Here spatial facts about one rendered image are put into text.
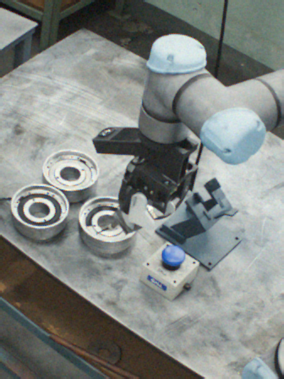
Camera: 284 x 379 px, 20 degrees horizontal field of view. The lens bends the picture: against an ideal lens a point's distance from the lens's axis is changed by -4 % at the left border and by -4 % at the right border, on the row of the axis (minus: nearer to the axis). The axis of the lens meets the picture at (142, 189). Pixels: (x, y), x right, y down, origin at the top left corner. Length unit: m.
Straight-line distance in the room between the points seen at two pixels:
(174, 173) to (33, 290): 0.60
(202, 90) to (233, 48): 2.16
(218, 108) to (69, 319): 0.74
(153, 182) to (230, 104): 0.22
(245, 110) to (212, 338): 0.47
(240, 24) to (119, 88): 1.42
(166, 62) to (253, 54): 2.11
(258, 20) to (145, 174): 1.93
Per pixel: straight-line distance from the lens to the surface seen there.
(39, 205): 1.48
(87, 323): 1.65
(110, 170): 1.58
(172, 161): 1.18
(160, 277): 1.37
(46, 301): 1.67
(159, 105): 1.11
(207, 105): 1.04
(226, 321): 1.39
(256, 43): 3.13
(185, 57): 1.07
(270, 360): 1.09
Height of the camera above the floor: 1.91
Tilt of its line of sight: 45 degrees down
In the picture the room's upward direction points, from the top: 11 degrees clockwise
